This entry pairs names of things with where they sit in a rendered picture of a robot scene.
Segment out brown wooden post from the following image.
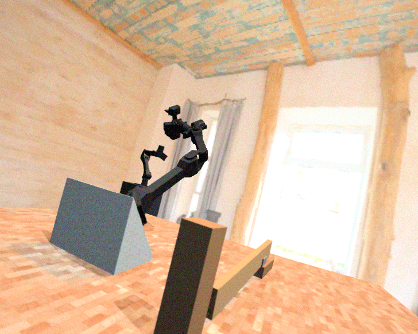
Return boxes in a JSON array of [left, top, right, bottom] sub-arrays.
[[153, 218, 227, 334]]

